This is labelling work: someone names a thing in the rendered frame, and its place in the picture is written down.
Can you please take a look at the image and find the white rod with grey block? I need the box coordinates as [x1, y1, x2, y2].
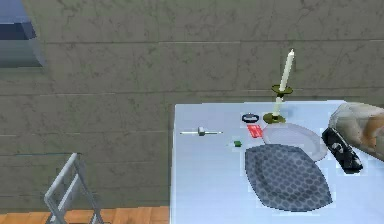
[179, 126, 224, 137]

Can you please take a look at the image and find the red card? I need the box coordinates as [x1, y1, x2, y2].
[246, 124, 265, 140]

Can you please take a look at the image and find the pale blue table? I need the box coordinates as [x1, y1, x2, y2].
[169, 99, 384, 224]

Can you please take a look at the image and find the olive green candle holder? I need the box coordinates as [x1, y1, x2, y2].
[262, 84, 294, 125]

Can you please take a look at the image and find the white candle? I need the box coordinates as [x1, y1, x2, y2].
[278, 48, 296, 93]

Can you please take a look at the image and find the white plate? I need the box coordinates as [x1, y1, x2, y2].
[262, 122, 330, 163]

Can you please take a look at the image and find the grey patterned dish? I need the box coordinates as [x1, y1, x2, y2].
[244, 143, 334, 213]

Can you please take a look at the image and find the grey chair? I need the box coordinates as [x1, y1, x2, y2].
[44, 152, 105, 224]

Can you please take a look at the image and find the black remote control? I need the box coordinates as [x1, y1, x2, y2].
[321, 127, 364, 175]

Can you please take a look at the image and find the beige and brown lump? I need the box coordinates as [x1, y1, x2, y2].
[328, 101, 384, 162]

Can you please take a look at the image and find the black ring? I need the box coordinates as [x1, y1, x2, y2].
[241, 113, 260, 123]

